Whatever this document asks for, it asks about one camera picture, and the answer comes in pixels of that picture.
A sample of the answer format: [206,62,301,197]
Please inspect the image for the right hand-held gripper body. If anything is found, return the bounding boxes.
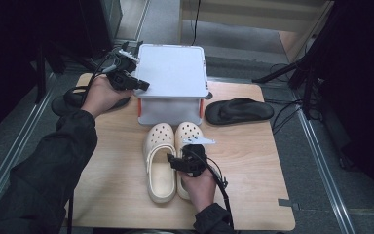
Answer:
[178,136,216,178]

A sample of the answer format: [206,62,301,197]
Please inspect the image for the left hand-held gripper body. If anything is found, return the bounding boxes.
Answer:
[106,49,140,92]

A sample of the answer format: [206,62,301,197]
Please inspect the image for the cream clog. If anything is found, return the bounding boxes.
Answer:
[174,121,208,201]
[142,122,178,205]

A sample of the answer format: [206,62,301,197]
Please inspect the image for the white two-tier shoe rack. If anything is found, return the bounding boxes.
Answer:
[131,43,213,127]

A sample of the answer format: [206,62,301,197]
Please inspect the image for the black flip-flop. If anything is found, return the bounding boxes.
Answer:
[51,85,131,117]
[204,97,275,126]

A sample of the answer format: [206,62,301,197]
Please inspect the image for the person's left hand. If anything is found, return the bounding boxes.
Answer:
[81,76,134,119]

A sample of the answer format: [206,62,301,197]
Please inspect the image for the person's right hand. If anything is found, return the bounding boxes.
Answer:
[179,167,217,214]

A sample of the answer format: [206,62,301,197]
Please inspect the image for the dark cabinet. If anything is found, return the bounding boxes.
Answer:
[77,0,124,59]

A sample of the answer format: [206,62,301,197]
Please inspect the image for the black metal stand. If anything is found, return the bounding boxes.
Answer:
[33,42,66,105]

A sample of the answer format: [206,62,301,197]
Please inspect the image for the grey tape piece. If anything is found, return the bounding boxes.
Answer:
[278,198,301,211]

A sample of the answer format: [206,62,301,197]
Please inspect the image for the black curtain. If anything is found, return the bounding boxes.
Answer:
[305,0,374,209]
[0,0,89,147]

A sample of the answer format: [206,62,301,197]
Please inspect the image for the black tripod stand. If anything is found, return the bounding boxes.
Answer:
[252,48,322,120]

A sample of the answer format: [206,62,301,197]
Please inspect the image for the white floor cable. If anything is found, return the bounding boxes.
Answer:
[89,45,116,71]

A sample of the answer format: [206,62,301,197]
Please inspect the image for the left hand-held gripper black cable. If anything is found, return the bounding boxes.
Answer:
[66,52,121,234]

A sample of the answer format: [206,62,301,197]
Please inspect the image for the hand-held gripper black cable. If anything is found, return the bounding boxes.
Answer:
[204,157,235,228]
[66,52,121,234]

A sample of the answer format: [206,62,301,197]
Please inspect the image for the right hand-held gripper black cable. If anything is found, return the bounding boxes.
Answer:
[204,157,235,228]

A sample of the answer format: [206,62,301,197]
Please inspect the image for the black hanging cable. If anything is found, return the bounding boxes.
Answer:
[190,0,203,47]

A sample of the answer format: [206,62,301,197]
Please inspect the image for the black floor cables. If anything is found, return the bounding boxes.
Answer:
[264,62,306,136]

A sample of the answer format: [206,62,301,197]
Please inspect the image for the metal floor rail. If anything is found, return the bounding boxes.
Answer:
[0,72,57,225]
[291,97,356,234]

